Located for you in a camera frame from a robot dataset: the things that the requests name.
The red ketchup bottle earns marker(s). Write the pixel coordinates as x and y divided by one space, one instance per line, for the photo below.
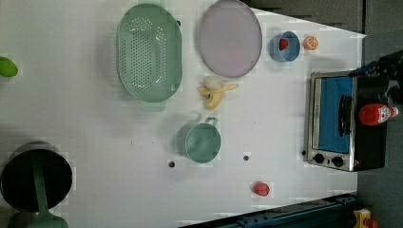
375 114

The toaster oven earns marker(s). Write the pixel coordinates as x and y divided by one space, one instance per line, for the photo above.
336 137

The green mug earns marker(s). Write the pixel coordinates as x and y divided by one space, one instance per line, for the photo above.
200 142

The peeled banana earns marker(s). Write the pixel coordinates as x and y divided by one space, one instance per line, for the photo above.
213 90

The green plastic colander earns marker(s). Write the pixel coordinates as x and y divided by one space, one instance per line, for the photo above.
149 53

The round lilac plate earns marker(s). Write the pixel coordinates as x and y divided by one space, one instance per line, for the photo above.
230 38

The red strawberry on table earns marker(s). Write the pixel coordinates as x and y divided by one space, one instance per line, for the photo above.
261 189

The blue bowl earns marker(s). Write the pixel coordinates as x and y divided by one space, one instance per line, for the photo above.
290 53

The red strawberry in bowl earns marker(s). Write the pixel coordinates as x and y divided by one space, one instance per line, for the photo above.
283 44

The orange slice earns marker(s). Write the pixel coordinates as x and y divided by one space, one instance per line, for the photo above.
311 43

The green ladle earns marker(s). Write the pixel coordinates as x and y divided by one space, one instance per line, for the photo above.
44 218

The yellow red emergency button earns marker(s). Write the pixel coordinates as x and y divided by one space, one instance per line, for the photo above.
364 219

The black pot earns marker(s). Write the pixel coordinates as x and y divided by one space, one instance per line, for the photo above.
18 187

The green lime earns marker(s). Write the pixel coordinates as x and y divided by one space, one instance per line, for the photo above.
7 67

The blue metal frame rail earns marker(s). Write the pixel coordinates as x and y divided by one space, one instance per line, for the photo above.
332 212

